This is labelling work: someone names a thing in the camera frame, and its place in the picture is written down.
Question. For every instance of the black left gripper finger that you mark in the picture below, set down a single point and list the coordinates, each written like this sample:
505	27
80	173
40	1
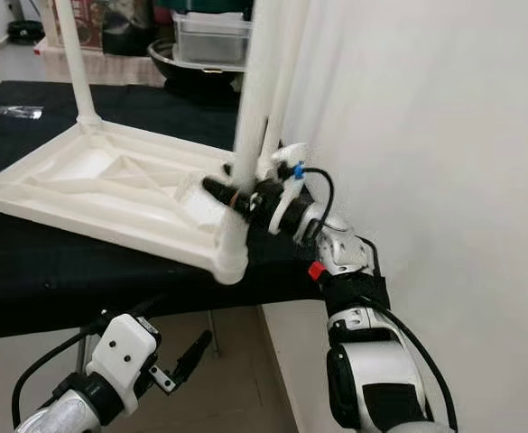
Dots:
196	354
139	313

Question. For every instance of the white plastic children table top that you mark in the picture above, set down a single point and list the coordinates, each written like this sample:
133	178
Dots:
83	167

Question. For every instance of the tan rubber band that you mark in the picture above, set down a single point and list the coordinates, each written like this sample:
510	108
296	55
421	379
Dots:
237	198

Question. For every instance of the grey metal table leg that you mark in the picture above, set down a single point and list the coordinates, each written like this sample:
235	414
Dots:
213	334

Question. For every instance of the beige cloth covered bench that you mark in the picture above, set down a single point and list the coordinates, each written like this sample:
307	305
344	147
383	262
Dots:
119	70

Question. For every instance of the black bag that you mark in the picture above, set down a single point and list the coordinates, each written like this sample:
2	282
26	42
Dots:
128	27

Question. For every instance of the red printed box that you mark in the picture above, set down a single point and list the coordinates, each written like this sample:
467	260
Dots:
92	27

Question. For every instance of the clear tape piece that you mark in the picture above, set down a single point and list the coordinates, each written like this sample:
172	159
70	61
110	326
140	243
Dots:
11	112

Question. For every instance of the black round floor device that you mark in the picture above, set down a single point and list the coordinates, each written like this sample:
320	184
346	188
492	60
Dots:
26	32

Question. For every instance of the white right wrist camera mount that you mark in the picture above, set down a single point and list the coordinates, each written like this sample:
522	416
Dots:
277	212

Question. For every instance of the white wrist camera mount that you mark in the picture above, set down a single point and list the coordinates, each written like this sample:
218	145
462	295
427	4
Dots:
277	212
119	347

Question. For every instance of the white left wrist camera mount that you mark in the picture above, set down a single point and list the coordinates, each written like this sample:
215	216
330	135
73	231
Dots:
119	347

